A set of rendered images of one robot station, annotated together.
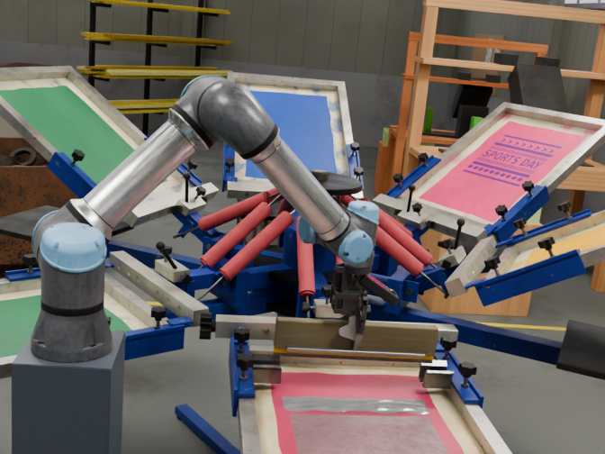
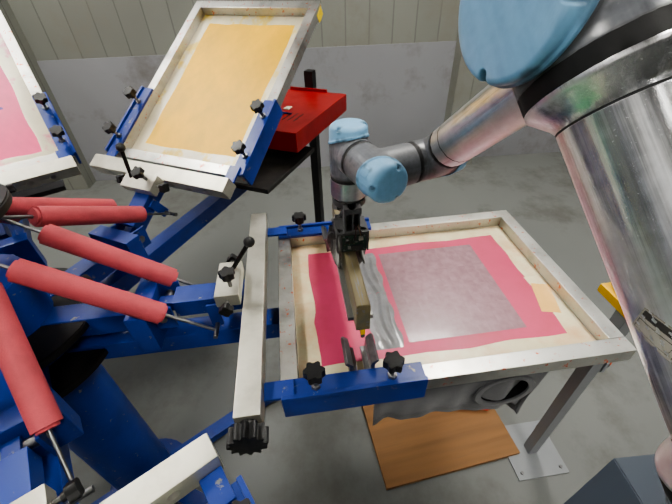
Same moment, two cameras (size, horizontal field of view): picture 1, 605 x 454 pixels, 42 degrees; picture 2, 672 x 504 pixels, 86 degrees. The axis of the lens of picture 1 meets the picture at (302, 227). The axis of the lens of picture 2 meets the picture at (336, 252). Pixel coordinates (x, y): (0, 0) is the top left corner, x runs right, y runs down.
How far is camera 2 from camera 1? 1.90 m
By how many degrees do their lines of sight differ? 79
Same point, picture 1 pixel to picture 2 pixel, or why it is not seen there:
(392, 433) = (413, 274)
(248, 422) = (474, 365)
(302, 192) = not seen: hidden behind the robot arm
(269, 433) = (455, 356)
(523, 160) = not seen: outside the picture
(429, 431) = (400, 255)
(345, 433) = (427, 302)
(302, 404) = (391, 331)
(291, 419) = (420, 340)
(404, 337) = not seen: hidden behind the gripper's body
